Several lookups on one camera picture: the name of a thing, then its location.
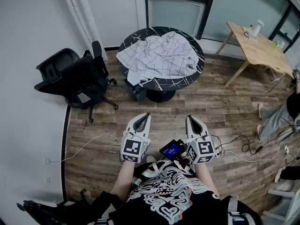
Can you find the white wall pipes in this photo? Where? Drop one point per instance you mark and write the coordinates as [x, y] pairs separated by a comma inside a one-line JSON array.
[[79, 17]]

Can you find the black framed glass door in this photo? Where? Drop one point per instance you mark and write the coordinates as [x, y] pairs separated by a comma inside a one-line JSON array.
[[204, 13]]

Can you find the small black screen device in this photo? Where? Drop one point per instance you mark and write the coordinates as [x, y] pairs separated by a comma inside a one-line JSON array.
[[172, 150]]

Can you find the light wooden table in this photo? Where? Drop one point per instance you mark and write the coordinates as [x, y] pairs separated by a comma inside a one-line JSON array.
[[260, 50]]

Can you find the white stool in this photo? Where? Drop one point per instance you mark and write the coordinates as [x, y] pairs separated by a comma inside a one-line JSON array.
[[283, 210]]

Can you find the white spray bottle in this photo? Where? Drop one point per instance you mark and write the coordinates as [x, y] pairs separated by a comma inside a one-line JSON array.
[[257, 28]]

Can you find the small red white object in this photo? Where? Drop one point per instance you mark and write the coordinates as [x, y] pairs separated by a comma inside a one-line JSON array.
[[246, 33]]

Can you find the white grid-patterned cloth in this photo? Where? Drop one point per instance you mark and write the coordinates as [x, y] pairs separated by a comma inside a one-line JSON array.
[[161, 55]]

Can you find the black chair base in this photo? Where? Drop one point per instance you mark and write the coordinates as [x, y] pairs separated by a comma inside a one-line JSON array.
[[54, 212]]

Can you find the white power strip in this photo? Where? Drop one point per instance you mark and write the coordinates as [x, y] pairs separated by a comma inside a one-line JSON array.
[[219, 152]]

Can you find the white wall outlet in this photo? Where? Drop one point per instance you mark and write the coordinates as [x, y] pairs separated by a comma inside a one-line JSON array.
[[47, 160], [47, 180]]

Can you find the person's left forearm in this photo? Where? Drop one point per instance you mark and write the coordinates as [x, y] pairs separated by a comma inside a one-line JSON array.
[[123, 179]]

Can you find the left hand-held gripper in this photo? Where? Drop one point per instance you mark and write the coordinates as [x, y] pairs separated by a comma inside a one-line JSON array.
[[131, 149]]

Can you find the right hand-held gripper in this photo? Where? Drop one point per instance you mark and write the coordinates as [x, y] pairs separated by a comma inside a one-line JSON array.
[[202, 149]]

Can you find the black office chair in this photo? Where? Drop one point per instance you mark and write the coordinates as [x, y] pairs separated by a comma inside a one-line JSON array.
[[70, 78]]

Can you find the person's right forearm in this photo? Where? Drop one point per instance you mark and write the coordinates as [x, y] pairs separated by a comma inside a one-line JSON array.
[[206, 179]]

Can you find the small green object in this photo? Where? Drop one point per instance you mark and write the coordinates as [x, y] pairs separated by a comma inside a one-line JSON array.
[[274, 46]]

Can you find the black marble round table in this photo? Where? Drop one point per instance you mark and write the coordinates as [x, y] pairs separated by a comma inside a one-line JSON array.
[[178, 81]]

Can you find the person's black printed shirt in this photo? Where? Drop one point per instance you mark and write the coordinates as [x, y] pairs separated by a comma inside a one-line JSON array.
[[168, 196]]

